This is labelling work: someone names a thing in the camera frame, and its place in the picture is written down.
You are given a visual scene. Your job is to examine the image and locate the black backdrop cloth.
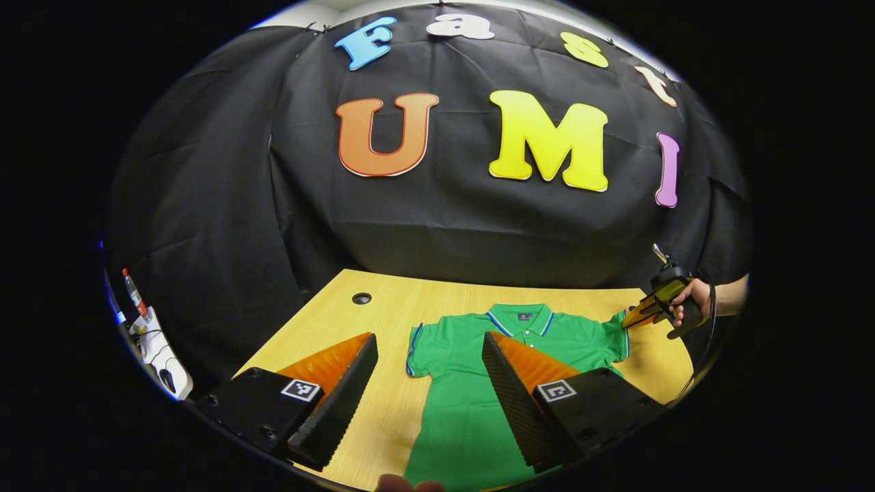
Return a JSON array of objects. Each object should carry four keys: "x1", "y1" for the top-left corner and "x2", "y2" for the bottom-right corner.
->
[{"x1": 103, "y1": 0, "x2": 753, "y2": 400}]

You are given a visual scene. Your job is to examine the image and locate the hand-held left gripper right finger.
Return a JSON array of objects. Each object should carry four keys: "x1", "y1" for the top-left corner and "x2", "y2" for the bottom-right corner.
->
[{"x1": 481, "y1": 331, "x2": 669, "y2": 474}]

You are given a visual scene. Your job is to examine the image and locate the red capped bottle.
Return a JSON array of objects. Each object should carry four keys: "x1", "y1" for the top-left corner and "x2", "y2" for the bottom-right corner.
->
[{"x1": 122, "y1": 268, "x2": 150, "y2": 322}]

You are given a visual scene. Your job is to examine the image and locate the black cable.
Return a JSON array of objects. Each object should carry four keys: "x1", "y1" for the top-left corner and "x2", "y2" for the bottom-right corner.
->
[{"x1": 673, "y1": 282, "x2": 718, "y2": 405}]

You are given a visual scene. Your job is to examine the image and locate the green T-shirt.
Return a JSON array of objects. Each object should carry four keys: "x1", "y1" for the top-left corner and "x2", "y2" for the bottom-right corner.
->
[{"x1": 403, "y1": 303, "x2": 631, "y2": 492}]

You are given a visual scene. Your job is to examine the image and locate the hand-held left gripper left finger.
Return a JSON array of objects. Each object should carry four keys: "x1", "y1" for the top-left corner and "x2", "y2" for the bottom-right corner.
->
[{"x1": 193, "y1": 333, "x2": 379, "y2": 474}]

